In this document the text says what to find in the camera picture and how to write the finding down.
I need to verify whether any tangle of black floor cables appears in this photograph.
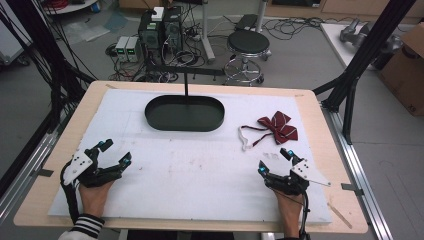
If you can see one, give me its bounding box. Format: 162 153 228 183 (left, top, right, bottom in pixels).
259 15 361 42

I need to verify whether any black round stool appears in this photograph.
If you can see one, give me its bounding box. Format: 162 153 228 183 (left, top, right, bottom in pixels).
223 29 273 87

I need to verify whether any wooden stick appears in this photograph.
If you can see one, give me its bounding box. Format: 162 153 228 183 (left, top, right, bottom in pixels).
326 201 354 230

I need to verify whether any black stand with oval tray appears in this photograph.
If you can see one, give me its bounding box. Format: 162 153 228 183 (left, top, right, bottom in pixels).
144 63 226 133

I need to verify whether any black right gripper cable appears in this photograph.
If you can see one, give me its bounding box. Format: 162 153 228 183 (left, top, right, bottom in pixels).
268 186 312 240

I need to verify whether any white foam mat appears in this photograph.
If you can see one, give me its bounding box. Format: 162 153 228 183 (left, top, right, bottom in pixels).
48 87 334 225

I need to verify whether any brown cardboard box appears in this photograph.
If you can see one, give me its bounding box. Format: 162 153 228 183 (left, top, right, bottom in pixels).
377 22 424 118

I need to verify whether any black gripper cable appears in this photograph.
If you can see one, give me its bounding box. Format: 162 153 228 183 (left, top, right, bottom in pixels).
59 160 81 225
268 186 312 240

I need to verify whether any person's left hand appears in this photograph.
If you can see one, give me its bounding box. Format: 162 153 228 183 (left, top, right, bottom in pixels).
78 181 115 220

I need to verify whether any black computer tower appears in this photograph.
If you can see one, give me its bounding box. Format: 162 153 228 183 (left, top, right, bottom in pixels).
137 5 184 61

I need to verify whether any dark red striped bow tie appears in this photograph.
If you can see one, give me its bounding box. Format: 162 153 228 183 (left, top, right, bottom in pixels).
238 110 300 152

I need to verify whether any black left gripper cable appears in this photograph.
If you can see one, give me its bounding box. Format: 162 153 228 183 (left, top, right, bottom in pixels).
59 160 81 225

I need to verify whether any striped white sleeve cuff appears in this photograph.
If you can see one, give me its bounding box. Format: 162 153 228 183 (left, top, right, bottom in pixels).
68 213 106 240

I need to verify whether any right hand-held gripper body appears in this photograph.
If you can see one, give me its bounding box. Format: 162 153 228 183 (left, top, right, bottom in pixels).
259 156 332 197

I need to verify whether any black metal frame stand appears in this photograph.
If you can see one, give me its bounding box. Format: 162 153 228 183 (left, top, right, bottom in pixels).
312 0 418 146
0 0 98 134

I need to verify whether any person's right hand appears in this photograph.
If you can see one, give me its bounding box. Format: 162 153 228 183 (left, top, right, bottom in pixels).
273 188 306 238

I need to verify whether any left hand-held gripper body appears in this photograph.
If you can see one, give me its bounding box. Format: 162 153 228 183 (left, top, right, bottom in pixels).
61 146 124 189

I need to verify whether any grey power supply unit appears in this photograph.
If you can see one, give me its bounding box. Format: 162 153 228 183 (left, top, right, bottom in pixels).
125 36 142 63
114 35 131 63

